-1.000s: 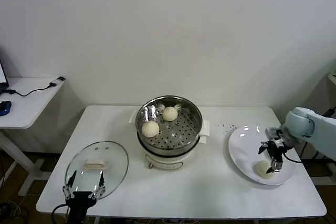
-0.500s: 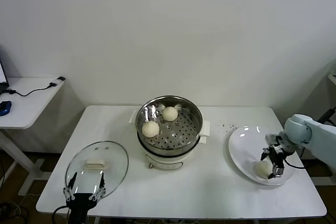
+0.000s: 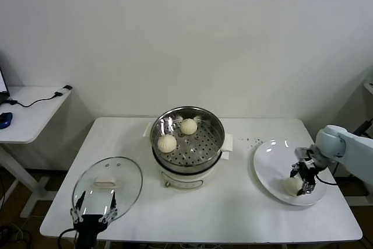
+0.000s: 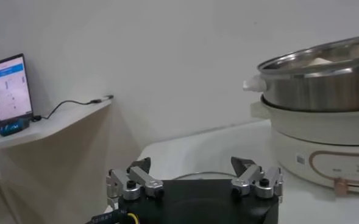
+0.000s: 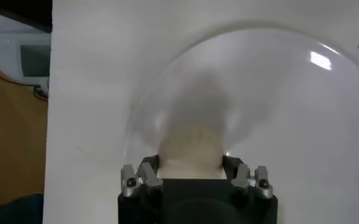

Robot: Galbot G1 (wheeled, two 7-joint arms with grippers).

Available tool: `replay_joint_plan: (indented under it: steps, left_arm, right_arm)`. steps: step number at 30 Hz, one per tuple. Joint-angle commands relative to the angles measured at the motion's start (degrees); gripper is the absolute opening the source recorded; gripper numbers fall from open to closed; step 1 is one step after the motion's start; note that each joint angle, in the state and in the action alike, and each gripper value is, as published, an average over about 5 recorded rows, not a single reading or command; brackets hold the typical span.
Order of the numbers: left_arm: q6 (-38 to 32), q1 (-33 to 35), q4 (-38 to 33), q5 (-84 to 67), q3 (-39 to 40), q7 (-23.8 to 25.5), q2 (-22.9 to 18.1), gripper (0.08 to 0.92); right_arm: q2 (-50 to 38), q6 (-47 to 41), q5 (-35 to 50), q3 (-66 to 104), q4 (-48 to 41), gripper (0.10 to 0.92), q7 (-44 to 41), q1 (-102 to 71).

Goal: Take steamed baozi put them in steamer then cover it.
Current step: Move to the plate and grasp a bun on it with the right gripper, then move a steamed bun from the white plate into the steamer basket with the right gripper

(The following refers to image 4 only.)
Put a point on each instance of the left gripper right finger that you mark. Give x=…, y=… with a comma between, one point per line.
x=249, y=176

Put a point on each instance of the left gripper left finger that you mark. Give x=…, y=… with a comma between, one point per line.
x=144, y=179

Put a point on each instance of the glass pot lid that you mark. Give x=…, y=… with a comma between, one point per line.
x=203, y=174

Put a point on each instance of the stainless steel steamer basket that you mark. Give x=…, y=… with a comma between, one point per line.
x=319, y=91

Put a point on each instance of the white electric cooking pot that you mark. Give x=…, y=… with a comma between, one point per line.
x=304, y=131

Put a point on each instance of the white side desk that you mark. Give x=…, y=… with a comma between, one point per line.
x=45, y=128

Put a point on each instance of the blue computer mouse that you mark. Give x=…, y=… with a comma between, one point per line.
x=13, y=128

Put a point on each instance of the black laptop computer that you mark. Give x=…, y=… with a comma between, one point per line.
x=8, y=91

